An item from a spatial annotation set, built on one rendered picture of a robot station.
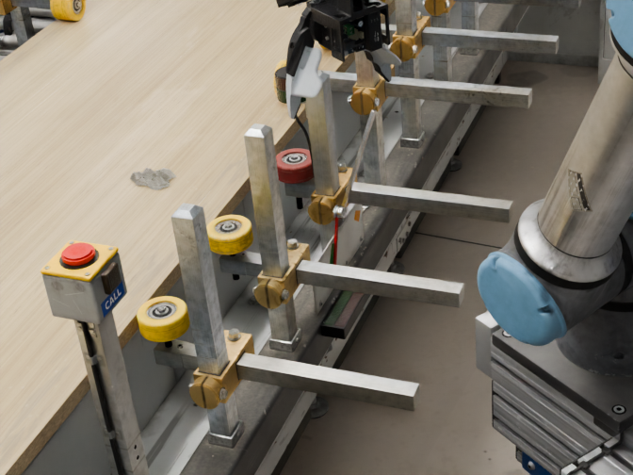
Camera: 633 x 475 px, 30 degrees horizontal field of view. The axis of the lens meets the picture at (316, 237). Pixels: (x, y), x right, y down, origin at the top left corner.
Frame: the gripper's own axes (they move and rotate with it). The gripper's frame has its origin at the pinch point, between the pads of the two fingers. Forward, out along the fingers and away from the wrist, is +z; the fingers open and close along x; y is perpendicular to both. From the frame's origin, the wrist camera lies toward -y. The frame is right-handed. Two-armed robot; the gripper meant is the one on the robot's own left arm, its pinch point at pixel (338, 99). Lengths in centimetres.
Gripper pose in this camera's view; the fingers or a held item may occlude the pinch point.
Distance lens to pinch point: 151.3
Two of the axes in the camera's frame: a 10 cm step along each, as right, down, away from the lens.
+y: 5.6, 4.1, -7.2
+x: 8.2, -3.7, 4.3
